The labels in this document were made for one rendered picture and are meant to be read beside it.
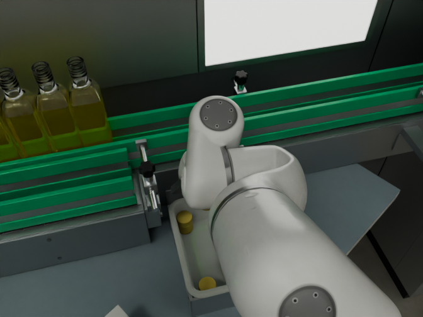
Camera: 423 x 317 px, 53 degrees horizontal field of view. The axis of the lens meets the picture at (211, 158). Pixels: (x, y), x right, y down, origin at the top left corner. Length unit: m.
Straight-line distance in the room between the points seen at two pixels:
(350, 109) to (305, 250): 0.74
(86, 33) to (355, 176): 0.71
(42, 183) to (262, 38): 0.56
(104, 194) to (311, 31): 0.58
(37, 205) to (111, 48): 0.34
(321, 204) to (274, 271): 0.78
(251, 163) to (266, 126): 0.41
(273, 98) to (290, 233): 0.71
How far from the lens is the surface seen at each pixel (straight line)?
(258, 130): 0.93
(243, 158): 0.53
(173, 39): 0.92
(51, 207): 0.85
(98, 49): 0.91
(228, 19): 0.93
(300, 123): 0.97
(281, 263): 0.28
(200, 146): 0.53
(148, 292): 0.91
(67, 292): 0.95
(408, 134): 1.11
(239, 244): 0.31
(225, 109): 0.56
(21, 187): 0.92
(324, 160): 1.07
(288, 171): 0.45
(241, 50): 0.99
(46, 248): 0.92
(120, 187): 0.81
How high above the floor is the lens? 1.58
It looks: 49 degrees down
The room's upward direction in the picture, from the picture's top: straight up
